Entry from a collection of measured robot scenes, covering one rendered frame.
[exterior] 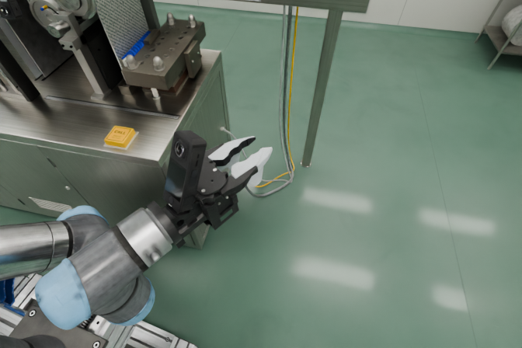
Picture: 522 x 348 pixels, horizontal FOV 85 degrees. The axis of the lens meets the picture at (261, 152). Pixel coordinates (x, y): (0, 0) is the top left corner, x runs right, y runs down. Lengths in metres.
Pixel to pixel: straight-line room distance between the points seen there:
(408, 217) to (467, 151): 0.81
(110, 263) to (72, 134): 0.79
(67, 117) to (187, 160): 0.89
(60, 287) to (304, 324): 1.34
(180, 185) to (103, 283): 0.15
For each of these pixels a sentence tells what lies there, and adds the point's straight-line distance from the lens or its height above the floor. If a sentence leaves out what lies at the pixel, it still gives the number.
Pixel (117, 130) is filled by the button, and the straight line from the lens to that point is 1.07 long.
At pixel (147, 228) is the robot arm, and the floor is 1.25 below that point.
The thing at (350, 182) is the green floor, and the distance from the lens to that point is 2.03.
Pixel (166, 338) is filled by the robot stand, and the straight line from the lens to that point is 1.44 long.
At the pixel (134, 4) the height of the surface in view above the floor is 1.15.
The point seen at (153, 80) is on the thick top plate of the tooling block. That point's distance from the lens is 1.09.
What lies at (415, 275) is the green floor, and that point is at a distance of 1.87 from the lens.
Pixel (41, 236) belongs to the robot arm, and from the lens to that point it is 0.54.
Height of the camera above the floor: 1.61
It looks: 50 degrees down
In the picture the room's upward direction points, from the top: straight up
